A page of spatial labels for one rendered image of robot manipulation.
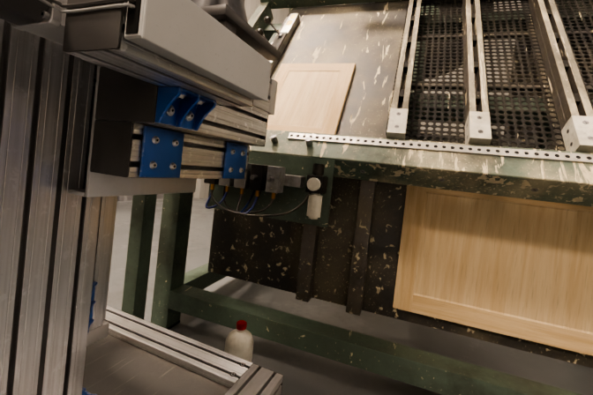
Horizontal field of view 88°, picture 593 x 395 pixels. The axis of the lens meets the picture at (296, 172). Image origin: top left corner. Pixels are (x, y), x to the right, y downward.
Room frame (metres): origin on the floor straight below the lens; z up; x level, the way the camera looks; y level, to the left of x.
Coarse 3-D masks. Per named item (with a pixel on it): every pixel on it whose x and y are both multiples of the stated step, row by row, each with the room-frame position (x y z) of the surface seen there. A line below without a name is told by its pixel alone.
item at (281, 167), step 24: (264, 168) 1.07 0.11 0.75; (288, 168) 1.14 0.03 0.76; (312, 168) 1.06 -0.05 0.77; (216, 192) 1.23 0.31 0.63; (240, 192) 1.11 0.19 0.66; (264, 192) 1.17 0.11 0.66; (288, 192) 1.14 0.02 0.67; (312, 192) 1.04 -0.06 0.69; (264, 216) 1.04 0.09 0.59; (288, 216) 1.13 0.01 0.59; (312, 216) 1.04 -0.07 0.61
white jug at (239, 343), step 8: (240, 320) 1.10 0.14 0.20; (240, 328) 1.07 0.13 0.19; (232, 336) 1.06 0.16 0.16; (240, 336) 1.06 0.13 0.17; (248, 336) 1.08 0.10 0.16; (232, 344) 1.05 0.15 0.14; (240, 344) 1.05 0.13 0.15; (248, 344) 1.06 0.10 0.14; (232, 352) 1.04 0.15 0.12; (240, 352) 1.04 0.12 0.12; (248, 352) 1.06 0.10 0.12; (248, 360) 1.06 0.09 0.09
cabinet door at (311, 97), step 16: (288, 64) 1.56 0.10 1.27; (304, 64) 1.53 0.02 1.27; (320, 64) 1.50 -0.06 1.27; (336, 64) 1.48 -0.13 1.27; (352, 64) 1.45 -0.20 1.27; (288, 80) 1.48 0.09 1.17; (304, 80) 1.45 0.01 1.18; (320, 80) 1.43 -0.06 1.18; (336, 80) 1.41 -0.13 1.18; (288, 96) 1.41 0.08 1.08; (304, 96) 1.38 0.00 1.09; (320, 96) 1.36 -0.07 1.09; (336, 96) 1.33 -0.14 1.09; (288, 112) 1.34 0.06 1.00; (304, 112) 1.32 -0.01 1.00; (320, 112) 1.30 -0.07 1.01; (336, 112) 1.27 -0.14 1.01; (272, 128) 1.29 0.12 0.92; (288, 128) 1.27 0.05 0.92; (304, 128) 1.25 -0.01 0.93; (320, 128) 1.23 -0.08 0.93; (336, 128) 1.23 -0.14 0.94
